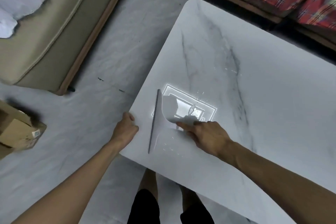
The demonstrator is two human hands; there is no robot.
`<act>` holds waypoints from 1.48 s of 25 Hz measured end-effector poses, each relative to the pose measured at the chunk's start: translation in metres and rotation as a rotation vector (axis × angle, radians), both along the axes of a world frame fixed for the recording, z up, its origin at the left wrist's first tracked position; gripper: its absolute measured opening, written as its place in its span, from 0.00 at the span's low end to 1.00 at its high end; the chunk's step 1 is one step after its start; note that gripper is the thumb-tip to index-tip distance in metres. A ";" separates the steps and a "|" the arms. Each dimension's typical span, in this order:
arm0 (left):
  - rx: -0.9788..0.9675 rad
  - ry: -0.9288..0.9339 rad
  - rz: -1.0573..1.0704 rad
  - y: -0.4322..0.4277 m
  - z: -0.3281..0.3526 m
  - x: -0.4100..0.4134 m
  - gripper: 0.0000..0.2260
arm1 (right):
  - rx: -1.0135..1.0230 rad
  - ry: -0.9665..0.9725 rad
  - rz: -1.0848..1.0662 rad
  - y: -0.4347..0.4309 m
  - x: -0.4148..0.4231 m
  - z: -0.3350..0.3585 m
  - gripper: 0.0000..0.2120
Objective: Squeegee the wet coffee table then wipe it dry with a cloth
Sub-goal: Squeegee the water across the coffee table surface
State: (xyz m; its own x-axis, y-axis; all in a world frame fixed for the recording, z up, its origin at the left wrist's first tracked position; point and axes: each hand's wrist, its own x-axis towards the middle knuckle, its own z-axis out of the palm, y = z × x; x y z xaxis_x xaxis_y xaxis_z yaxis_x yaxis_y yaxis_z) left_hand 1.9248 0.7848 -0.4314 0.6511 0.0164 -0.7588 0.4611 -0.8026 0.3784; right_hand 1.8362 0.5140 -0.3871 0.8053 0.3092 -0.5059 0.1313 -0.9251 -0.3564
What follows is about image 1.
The person's left hand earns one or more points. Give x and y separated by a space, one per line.
123 130

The person's right hand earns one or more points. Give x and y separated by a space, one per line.
212 138

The person's right thumb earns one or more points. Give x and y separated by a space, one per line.
193 139

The person's left thumb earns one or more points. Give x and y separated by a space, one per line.
133 129

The grey squeegee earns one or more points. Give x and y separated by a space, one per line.
160 116

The person's left forearm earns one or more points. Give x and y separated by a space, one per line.
76 181

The person's right forearm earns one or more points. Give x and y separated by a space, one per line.
283 179

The person's left leg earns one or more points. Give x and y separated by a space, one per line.
148 179

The person's leg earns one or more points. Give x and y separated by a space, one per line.
188 195
148 179

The person's right leg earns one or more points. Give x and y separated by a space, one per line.
188 195

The black shorts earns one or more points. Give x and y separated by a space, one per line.
144 209

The brown cardboard box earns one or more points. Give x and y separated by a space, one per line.
18 132

